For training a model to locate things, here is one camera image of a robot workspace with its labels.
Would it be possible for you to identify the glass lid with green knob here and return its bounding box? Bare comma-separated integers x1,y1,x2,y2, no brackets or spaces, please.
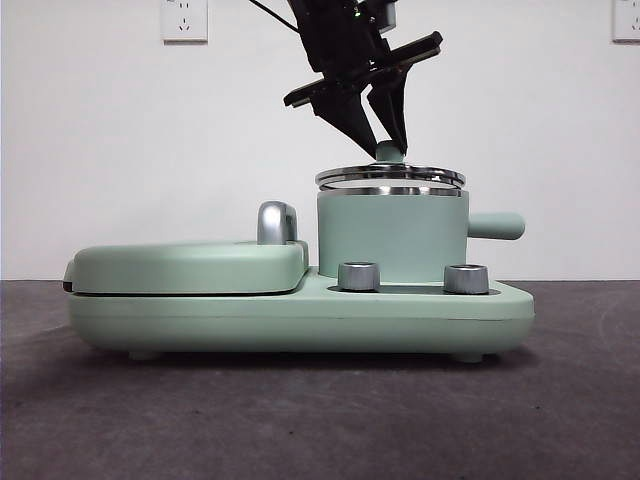
314,139,466,194

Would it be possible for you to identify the silver control knob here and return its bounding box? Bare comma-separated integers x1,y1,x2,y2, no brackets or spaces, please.
443,263,490,295
337,260,382,292

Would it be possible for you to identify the green breakfast machine base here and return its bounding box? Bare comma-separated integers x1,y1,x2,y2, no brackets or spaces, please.
64,264,536,362

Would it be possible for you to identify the green griddle cover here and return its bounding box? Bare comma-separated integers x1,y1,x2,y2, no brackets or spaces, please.
62,238,311,296

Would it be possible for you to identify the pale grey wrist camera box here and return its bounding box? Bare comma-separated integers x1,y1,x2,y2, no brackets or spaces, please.
377,0,400,35

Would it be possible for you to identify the black cable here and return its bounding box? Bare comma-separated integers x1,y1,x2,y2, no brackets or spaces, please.
247,0,301,34

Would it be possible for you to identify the green pot with handle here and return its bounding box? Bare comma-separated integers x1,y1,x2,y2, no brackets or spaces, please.
316,185,527,280

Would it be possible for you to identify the silver cover handle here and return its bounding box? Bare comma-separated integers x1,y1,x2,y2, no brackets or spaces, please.
256,200,300,247

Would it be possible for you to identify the white wall socket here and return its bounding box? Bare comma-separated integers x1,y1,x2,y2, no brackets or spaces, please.
612,0,640,44
160,0,209,44

